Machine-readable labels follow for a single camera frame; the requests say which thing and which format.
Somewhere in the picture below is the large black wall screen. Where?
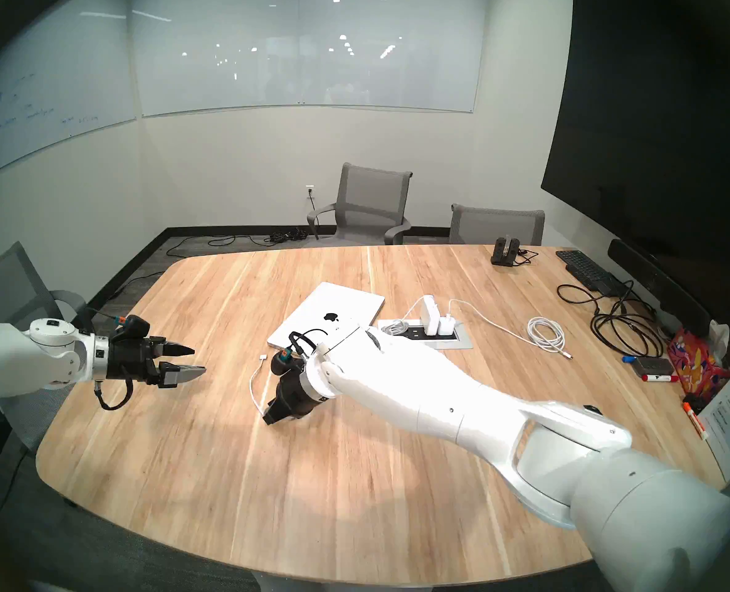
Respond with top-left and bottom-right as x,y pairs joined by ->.
541,0 -> 730,351

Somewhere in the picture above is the grey mesh chair with armrests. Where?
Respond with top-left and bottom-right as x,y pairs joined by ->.
306,163 -> 414,246

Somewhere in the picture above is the black keyboard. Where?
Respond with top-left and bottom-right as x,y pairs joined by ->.
555,250 -> 619,292

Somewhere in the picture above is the thin black keyboard cable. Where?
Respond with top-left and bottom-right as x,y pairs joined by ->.
558,282 -> 619,305

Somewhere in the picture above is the colourful snack bag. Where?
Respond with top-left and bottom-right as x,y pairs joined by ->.
667,327 -> 730,395

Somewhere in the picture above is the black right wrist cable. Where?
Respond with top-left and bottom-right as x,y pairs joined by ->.
286,331 -> 329,358

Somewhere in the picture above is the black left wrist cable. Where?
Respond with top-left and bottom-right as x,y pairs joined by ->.
93,378 -> 134,411

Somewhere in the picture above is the large white power adapter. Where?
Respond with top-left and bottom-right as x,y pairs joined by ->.
419,296 -> 441,337

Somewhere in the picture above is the silver MacBook laptop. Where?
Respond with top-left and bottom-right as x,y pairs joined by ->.
268,281 -> 385,357

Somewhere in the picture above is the grey mesh chair backrest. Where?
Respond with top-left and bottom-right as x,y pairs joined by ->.
450,203 -> 545,246

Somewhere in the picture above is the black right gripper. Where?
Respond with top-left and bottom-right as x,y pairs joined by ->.
262,370 -> 319,426

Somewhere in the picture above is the glass whiteboard with blue writing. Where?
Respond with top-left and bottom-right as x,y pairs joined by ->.
0,0 -> 139,187

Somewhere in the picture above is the dark grey mesh office chair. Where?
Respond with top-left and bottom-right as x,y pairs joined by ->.
0,241 -> 94,454

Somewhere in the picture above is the thick black cable tangle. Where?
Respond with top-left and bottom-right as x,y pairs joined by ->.
590,281 -> 665,358

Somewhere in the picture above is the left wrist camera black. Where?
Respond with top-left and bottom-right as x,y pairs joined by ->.
113,315 -> 150,339

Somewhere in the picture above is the wide glass whiteboard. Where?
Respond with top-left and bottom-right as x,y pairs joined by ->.
129,0 -> 488,118

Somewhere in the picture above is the thin black floor cable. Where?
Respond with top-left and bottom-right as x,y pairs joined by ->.
166,233 -> 267,258

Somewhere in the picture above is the coiled white USB cable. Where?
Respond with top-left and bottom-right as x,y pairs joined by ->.
448,299 -> 572,359

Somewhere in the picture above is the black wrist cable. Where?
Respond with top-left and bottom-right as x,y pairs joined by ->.
93,378 -> 134,411
286,331 -> 329,358

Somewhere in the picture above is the orange and white marker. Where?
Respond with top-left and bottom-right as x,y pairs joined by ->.
683,401 -> 709,442

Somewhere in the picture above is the black video sound bar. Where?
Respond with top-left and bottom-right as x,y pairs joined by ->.
608,238 -> 711,339

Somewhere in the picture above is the black controller charging dock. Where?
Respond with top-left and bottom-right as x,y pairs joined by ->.
492,235 -> 521,266

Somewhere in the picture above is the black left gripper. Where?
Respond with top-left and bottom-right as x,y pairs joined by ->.
107,337 -> 207,389

